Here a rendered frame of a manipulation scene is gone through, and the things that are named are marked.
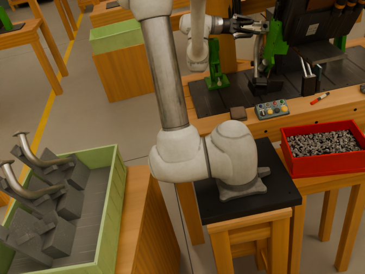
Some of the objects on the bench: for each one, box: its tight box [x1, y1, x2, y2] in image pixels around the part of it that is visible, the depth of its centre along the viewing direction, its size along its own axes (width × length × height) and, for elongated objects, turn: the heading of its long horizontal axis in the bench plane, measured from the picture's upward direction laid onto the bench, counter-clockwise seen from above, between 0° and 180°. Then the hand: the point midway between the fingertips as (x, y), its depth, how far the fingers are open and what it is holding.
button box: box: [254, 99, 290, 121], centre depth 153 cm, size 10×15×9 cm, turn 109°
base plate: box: [188, 45, 365, 119], centre depth 177 cm, size 42×110×2 cm, turn 109°
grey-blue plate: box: [311, 64, 322, 92], centre depth 160 cm, size 10×2×14 cm, turn 19°
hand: (259, 27), depth 159 cm, fingers closed on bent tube, 3 cm apart
